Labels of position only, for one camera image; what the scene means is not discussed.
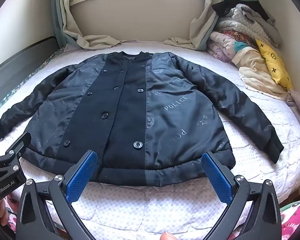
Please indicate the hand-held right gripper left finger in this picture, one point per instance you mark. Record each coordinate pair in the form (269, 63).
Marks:
(82, 178)

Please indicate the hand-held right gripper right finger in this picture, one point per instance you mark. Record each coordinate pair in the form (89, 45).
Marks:
(216, 180)

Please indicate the black printed jacket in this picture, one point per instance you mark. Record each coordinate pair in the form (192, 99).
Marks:
(130, 120)

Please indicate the person's left hand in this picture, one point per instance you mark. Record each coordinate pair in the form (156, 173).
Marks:
(2, 213)

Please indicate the person's right hand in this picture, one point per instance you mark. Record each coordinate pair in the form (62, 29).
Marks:
(167, 236)

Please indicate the green floral bed sheet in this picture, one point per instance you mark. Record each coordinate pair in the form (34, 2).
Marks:
(17, 90)

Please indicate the white dotted quilted bed cover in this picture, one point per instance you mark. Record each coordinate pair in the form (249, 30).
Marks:
(150, 207)

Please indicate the pink printed pyjama pants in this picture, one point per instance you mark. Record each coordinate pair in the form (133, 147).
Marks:
(297, 220)

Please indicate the brown striped cloth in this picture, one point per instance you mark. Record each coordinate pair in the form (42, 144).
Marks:
(298, 105)

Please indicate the cream blanket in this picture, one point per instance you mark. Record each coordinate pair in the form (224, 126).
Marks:
(255, 73)

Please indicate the yellow patterned pillow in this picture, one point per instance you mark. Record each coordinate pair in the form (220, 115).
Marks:
(275, 65)

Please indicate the lilac floral blanket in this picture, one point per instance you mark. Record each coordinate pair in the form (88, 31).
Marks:
(221, 50)

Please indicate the colourful floral quilt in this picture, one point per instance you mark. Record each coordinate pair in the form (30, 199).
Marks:
(237, 36)

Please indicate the grey dotted quilt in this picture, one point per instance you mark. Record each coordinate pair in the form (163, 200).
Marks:
(263, 34)

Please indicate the grey garment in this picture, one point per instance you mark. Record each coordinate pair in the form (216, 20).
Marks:
(255, 17)

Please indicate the black cloth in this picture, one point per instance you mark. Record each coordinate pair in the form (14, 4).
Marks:
(222, 8)

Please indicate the dark grey bed rail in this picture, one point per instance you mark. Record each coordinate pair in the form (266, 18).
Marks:
(12, 62)

